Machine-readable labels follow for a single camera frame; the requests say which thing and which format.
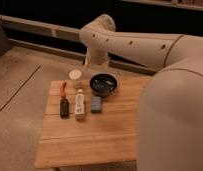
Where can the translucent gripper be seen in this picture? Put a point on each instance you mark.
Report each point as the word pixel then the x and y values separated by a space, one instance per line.
pixel 90 70

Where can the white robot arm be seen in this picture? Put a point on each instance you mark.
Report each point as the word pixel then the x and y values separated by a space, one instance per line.
pixel 170 112

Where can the black bowl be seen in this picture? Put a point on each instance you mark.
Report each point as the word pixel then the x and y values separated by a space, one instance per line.
pixel 103 84

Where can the white lidded cup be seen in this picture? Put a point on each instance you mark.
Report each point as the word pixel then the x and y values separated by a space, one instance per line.
pixel 75 75

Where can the white plastic bottle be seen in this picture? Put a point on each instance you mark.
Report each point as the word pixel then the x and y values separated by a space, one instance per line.
pixel 79 105

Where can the wooden table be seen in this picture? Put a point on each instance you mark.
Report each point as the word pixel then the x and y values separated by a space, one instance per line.
pixel 100 138

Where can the black brush orange handle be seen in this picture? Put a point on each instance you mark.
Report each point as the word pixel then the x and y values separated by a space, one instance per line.
pixel 64 104

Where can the grey metal rail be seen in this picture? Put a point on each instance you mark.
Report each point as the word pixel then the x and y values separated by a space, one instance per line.
pixel 40 28

